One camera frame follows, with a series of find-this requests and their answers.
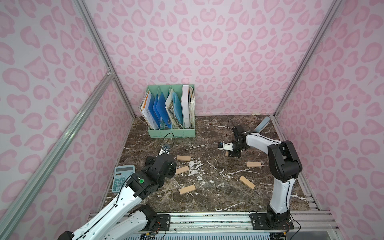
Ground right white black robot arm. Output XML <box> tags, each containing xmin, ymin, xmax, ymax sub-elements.
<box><xmin>218</xmin><ymin>125</ymin><xmax>303</xmax><ymax>229</ymax></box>

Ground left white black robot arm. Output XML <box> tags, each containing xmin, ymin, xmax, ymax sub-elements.
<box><xmin>58</xmin><ymin>153</ymin><xmax>177</xmax><ymax>240</ymax></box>

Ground grey stapler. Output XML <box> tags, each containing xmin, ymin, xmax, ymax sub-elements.
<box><xmin>254</xmin><ymin>117</ymin><xmax>271</xmax><ymax>133</ymax></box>

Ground teal calculator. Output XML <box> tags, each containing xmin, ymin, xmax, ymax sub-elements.
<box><xmin>112</xmin><ymin>165</ymin><xmax>136</xmax><ymax>193</ymax></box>

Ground green file organizer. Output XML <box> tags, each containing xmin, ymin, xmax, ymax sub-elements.
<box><xmin>139</xmin><ymin>85</ymin><xmax>196</xmax><ymax>138</ymax></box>

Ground blue folders in organizer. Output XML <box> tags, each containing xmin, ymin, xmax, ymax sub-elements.
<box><xmin>154</xmin><ymin>93</ymin><xmax>172</xmax><ymax>129</ymax></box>

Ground white folder in organizer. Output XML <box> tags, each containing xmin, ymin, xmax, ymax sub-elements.
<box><xmin>181</xmin><ymin>85</ymin><xmax>191</xmax><ymax>129</ymax></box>

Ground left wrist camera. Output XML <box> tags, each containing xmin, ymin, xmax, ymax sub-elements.
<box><xmin>159</xmin><ymin>144</ymin><xmax>171</xmax><ymax>155</ymax></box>

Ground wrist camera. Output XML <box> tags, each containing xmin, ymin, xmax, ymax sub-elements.
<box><xmin>159</xmin><ymin>144</ymin><xmax>171</xmax><ymax>155</ymax></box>
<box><xmin>218</xmin><ymin>142</ymin><xmax>234</xmax><ymax>152</ymax></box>

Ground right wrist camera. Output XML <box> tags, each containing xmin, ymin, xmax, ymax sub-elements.
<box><xmin>218</xmin><ymin>142</ymin><xmax>234</xmax><ymax>152</ymax></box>

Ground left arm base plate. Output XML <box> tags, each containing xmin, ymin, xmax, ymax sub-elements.
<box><xmin>142</xmin><ymin>214</ymin><xmax>171</xmax><ymax>232</ymax></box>

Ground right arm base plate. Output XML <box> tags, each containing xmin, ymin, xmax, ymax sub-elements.
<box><xmin>249</xmin><ymin>211</ymin><xmax>295</xmax><ymax>231</ymax></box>

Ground aluminium mounting rail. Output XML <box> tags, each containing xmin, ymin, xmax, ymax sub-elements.
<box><xmin>80</xmin><ymin>210</ymin><xmax>343</xmax><ymax>240</ymax></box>

